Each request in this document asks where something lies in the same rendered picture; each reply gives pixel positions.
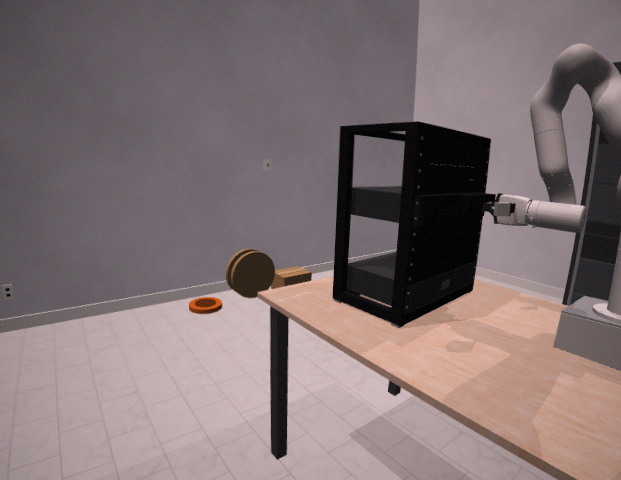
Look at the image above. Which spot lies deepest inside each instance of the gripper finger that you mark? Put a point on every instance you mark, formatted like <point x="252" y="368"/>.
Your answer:
<point x="492" y="213"/>
<point x="492" y="204"/>

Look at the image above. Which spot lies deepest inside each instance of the black server rack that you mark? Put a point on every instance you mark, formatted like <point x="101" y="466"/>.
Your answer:
<point x="436" y="258"/>

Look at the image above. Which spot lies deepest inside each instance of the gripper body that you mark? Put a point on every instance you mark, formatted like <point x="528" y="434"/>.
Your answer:
<point x="519" y="217"/>

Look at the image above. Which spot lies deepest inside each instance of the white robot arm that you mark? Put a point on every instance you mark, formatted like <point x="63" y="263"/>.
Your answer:
<point x="599" y="77"/>

